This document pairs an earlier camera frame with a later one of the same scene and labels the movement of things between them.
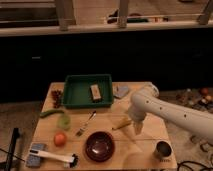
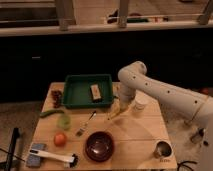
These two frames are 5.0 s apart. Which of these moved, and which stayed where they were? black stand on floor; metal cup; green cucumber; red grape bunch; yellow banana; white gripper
Moved: white gripper; yellow banana
Stayed: red grape bunch; metal cup; green cucumber; black stand on floor
